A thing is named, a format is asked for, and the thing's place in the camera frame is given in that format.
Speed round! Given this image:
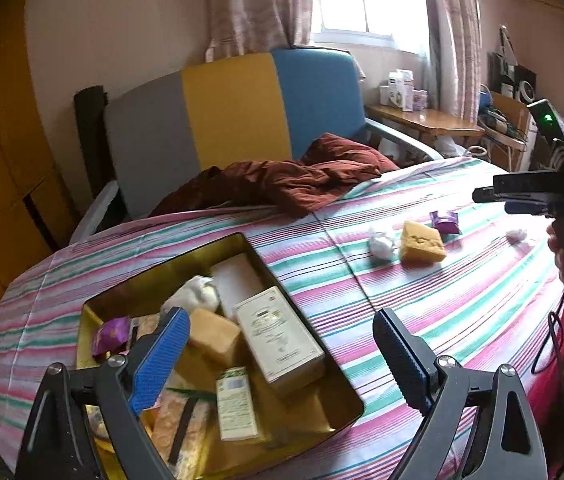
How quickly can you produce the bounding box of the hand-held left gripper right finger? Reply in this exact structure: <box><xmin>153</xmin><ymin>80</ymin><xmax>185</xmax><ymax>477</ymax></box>
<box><xmin>373</xmin><ymin>308</ymin><xmax>547</xmax><ymax>480</ymax></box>

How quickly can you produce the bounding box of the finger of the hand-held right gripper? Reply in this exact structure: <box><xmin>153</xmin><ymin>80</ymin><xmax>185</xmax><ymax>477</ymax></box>
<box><xmin>504</xmin><ymin>200</ymin><xmax>562</xmax><ymax>219</ymax></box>
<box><xmin>472</xmin><ymin>171</ymin><xmax>560</xmax><ymax>204</ymax></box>

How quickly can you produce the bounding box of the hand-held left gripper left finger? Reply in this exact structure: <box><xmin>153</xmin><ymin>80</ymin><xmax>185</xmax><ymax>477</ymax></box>
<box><xmin>14</xmin><ymin>307</ymin><xmax>191</xmax><ymax>480</ymax></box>

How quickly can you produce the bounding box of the yellow sponge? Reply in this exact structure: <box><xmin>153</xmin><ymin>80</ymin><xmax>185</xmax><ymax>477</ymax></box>
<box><xmin>188</xmin><ymin>308</ymin><xmax>243</xmax><ymax>367</ymax></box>
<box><xmin>400</xmin><ymin>220</ymin><xmax>446</xmax><ymax>264</ymax></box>

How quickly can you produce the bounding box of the white bubble wrap roll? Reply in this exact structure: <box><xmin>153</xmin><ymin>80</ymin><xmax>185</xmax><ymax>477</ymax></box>
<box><xmin>161</xmin><ymin>275</ymin><xmax>221</xmax><ymax>317</ymax></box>

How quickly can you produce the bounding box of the gold metal tin box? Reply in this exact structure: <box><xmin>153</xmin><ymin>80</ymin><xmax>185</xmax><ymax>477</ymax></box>
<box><xmin>76</xmin><ymin>232</ymin><xmax>365</xmax><ymax>479</ymax></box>

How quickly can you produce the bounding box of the small green label box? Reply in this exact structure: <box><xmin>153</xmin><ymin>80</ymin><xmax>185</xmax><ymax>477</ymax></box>
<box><xmin>216</xmin><ymin>366</ymin><xmax>259</xmax><ymax>442</ymax></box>

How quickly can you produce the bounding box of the plain white box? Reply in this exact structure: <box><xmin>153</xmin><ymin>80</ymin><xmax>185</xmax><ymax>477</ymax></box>
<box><xmin>210</xmin><ymin>254</ymin><xmax>263</xmax><ymax>321</ymax></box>

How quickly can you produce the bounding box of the cream box with label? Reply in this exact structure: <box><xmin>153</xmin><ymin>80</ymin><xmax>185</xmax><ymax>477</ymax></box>
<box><xmin>233</xmin><ymin>286</ymin><xmax>327</xmax><ymax>397</ymax></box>

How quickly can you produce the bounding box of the cardboard box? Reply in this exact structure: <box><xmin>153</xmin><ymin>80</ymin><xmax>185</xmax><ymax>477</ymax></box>
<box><xmin>482</xmin><ymin>90</ymin><xmax>533</xmax><ymax>171</ymax></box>

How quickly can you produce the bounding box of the purple packet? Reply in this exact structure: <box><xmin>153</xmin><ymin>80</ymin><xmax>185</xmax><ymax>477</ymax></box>
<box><xmin>430</xmin><ymin>210</ymin><xmax>463</xmax><ymax>235</ymax></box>
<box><xmin>93</xmin><ymin>317</ymin><xmax>129</xmax><ymax>359</ymax></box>

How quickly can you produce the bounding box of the snack bar in clear wrapper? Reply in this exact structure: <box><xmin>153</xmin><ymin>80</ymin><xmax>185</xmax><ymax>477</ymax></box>
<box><xmin>153</xmin><ymin>394</ymin><xmax>214</xmax><ymax>479</ymax></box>

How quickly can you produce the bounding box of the wooden side table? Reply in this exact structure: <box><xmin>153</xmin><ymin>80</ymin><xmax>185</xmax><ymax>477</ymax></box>
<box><xmin>364</xmin><ymin>104</ymin><xmax>486</xmax><ymax>152</ymax></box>

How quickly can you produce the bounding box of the patterned pink curtain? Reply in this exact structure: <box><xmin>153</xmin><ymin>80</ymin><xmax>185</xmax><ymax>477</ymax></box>
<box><xmin>206</xmin><ymin>0</ymin><xmax>317</xmax><ymax>62</ymax></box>
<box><xmin>421</xmin><ymin>0</ymin><xmax>483</xmax><ymax>125</ymax></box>

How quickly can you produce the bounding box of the white box with picture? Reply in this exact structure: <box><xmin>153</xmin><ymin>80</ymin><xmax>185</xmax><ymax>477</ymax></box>
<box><xmin>387</xmin><ymin>70</ymin><xmax>415</xmax><ymax>112</ymax></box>

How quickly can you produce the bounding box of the dark red jacket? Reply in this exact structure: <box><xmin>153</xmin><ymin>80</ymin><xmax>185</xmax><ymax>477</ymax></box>
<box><xmin>149</xmin><ymin>132</ymin><xmax>401</xmax><ymax>218</ymax></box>

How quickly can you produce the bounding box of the window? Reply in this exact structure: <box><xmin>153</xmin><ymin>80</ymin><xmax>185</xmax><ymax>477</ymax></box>
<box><xmin>311</xmin><ymin>0</ymin><xmax>431</xmax><ymax>55</ymax></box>

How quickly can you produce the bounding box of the wooden wardrobe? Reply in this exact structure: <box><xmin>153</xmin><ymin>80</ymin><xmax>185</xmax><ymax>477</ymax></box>
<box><xmin>0</xmin><ymin>0</ymin><xmax>80</xmax><ymax>361</ymax></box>

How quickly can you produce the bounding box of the grey yellow blue chair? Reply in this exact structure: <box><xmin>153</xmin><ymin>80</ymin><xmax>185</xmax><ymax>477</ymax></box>
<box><xmin>69</xmin><ymin>49</ymin><xmax>445</xmax><ymax>246</ymax></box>

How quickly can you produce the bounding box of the black cable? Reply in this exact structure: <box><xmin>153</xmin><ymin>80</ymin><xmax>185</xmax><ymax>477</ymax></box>
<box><xmin>532</xmin><ymin>280</ymin><xmax>564</xmax><ymax>376</ymax></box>

